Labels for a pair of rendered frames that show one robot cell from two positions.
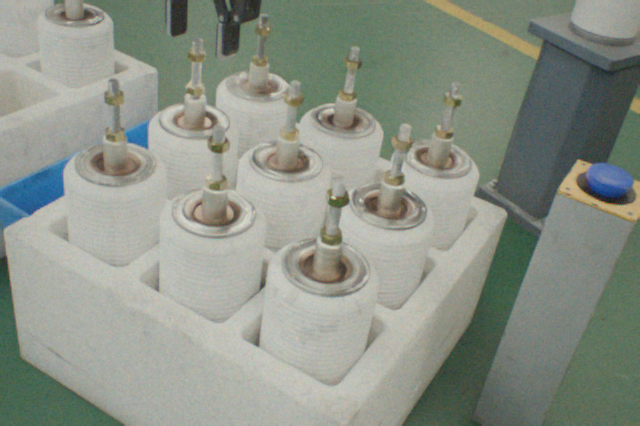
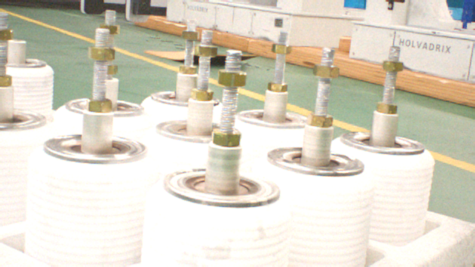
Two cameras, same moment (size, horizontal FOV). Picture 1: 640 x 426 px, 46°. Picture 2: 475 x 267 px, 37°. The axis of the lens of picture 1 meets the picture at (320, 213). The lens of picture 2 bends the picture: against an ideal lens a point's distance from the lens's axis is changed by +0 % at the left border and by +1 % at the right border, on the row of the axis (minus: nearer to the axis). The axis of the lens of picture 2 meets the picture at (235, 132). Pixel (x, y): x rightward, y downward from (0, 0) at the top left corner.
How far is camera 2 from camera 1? 0.29 m
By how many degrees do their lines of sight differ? 25
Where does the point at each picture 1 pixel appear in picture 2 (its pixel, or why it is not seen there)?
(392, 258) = (318, 213)
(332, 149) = (258, 139)
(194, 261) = (59, 192)
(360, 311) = (263, 232)
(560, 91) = not seen: outside the picture
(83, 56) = (17, 96)
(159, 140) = (61, 119)
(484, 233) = (450, 237)
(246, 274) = (128, 222)
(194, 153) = not seen: hidden behind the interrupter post
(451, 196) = (399, 175)
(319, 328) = (204, 252)
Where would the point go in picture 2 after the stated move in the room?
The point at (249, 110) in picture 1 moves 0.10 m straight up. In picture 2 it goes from (171, 113) to (179, 16)
